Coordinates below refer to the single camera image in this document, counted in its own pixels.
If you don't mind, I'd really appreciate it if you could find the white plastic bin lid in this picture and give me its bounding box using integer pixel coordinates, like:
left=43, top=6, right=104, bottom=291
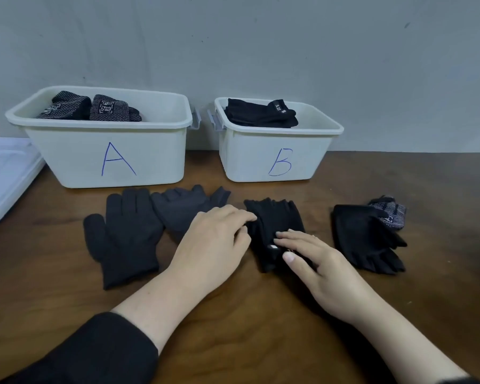
left=0, top=137, right=45, bottom=220
left=0, top=160, right=47, bottom=231

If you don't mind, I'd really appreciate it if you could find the large white plastic bin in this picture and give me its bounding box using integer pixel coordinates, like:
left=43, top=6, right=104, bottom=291
left=5, top=85, right=201, bottom=189

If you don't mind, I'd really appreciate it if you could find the dark grey glove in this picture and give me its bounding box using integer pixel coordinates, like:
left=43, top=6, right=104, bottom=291
left=150, top=185, right=232, bottom=243

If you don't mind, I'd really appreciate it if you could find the person's right forearm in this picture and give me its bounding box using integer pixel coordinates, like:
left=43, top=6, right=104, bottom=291
left=349, top=302, right=480, bottom=384

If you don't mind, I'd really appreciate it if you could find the black full-finger knit glove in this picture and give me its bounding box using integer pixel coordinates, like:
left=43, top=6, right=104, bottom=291
left=83, top=188, right=165, bottom=291

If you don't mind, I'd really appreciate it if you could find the black fingerless glove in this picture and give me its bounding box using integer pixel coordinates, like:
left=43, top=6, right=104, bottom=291
left=243, top=198, right=307, bottom=273

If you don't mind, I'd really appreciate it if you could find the person's left hand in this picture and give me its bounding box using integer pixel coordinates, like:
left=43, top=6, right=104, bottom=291
left=166, top=204, right=259, bottom=300

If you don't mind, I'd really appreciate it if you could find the person's left forearm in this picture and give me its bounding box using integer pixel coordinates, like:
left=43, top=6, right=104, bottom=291
left=0, top=268, right=215, bottom=384

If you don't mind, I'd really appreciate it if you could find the person's right hand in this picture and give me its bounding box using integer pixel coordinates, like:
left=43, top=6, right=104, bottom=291
left=274, top=229, right=376, bottom=325

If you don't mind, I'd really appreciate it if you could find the dotted patterned knit glove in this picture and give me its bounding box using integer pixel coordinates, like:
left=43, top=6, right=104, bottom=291
left=89, top=94, right=142, bottom=123
left=35, top=90, right=92, bottom=121

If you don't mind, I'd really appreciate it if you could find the black white dotted glove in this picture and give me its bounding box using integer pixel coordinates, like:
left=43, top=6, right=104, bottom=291
left=367, top=195, right=407, bottom=231

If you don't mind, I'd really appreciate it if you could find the black fleece glove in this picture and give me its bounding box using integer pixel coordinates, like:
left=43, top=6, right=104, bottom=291
left=331, top=204, right=408, bottom=275

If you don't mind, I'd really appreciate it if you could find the small white plastic bin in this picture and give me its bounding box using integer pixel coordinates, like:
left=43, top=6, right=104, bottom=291
left=207, top=97, right=345, bottom=183

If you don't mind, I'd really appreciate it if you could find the black glove with white label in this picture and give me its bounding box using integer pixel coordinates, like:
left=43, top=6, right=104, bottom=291
left=223, top=98, right=299, bottom=129

